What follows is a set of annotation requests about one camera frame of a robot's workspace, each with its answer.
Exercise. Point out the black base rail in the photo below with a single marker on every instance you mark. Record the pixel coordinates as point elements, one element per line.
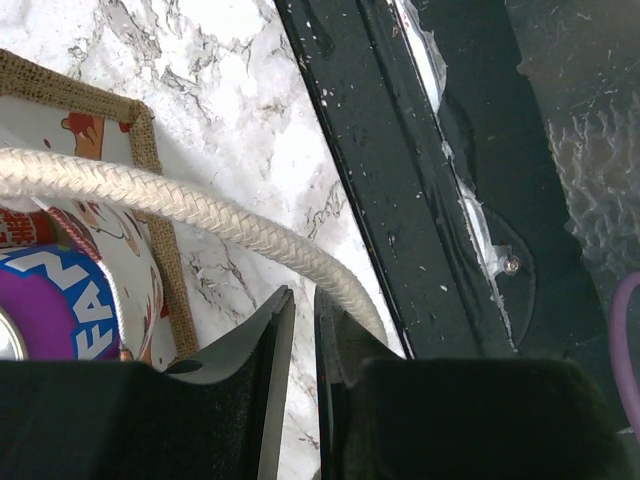
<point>387,147</point>

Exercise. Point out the orange red soda can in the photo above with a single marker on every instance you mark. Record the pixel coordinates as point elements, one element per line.
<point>25,229</point>

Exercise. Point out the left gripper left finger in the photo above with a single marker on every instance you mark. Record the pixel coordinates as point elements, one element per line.
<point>217,414</point>

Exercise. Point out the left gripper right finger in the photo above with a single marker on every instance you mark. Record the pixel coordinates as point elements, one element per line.
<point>385,417</point>

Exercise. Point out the purple fanta can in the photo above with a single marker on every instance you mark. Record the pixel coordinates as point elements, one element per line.
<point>56,304</point>

